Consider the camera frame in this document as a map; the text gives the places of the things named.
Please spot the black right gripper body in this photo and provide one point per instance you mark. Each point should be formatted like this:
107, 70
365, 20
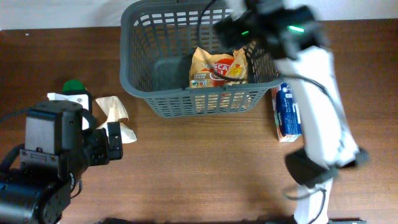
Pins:
249, 28

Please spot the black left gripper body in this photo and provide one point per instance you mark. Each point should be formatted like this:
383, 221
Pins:
97, 152

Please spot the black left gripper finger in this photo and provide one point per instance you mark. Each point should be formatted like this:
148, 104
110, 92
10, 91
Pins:
115, 141
82, 97

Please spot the yellow coffee sachet bag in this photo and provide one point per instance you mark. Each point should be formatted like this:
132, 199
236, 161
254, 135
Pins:
217, 70

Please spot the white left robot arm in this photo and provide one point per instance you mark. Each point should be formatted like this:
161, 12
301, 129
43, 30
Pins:
39, 175

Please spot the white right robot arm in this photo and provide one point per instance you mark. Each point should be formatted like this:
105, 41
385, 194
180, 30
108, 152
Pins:
281, 44

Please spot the green lid beige jar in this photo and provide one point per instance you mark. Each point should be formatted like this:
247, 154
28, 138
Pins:
73, 85

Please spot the crumpled beige paper bag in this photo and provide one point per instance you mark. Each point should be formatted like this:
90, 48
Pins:
115, 112

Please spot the grey plastic basket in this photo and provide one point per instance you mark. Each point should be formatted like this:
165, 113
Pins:
158, 40

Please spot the blue toothpaste box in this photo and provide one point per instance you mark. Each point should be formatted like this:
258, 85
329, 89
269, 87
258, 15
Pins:
286, 113

